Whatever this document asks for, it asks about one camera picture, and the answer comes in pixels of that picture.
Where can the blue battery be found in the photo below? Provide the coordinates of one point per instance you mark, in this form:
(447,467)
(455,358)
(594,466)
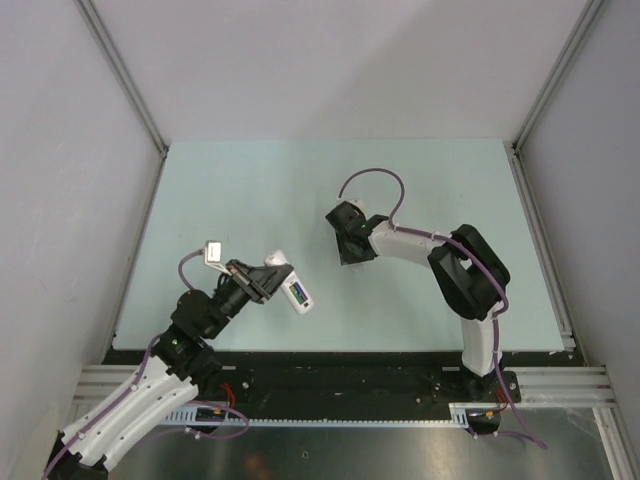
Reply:
(309,300)

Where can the aluminium frame post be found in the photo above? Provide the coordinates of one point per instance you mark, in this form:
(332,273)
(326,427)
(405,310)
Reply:
(575,43)
(111,53)

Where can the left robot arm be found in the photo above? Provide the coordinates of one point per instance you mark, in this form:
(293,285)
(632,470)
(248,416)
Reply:
(178,366)

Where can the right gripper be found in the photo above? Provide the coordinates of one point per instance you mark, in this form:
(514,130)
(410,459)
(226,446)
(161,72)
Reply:
(346,256)

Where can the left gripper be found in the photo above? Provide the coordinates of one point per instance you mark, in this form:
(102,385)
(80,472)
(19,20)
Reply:
(256,280)

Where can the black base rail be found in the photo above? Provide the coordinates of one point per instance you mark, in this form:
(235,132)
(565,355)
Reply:
(348,386)

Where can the white remote control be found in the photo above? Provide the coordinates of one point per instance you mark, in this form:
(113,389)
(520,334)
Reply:
(278,258)

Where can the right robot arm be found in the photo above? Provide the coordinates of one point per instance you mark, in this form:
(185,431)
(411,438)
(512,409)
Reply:
(470,275)

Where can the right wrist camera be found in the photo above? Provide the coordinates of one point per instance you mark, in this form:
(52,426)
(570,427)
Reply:
(358,203)

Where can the green battery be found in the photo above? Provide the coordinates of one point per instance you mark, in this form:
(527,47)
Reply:
(298,293)

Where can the right aluminium frame post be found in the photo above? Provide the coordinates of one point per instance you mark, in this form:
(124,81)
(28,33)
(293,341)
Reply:
(575,43)

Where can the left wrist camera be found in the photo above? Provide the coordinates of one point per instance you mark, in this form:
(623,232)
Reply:
(212,253)

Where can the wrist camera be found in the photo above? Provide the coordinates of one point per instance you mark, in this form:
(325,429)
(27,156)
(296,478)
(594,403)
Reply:
(358,203)
(212,253)

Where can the left aluminium frame post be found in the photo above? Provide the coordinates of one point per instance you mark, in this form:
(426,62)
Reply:
(111,53)

